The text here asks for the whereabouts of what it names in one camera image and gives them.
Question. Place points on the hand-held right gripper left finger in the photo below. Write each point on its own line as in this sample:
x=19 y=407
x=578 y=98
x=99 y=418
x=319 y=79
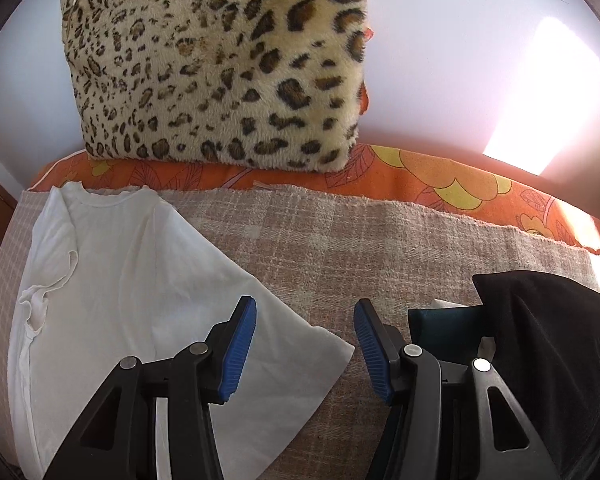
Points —
x=237 y=345

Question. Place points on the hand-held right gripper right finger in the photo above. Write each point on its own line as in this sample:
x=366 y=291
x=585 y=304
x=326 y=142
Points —
x=368 y=345

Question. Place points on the white t-shirt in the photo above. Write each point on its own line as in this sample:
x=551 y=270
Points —
x=145 y=280

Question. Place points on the dark teal folded garment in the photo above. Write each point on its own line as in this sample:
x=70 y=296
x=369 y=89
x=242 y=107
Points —
x=442 y=327

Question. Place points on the beige checked woven blanket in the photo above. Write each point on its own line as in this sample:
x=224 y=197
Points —
x=330 y=240

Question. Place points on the orange floral bed sheet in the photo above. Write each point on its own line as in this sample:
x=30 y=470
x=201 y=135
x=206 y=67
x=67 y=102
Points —
x=430 y=180

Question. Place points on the black garment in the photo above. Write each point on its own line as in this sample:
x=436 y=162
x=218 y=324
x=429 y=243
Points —
x=550 y=350

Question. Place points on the leopard print pillow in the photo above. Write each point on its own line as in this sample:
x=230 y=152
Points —
x=215 y=60

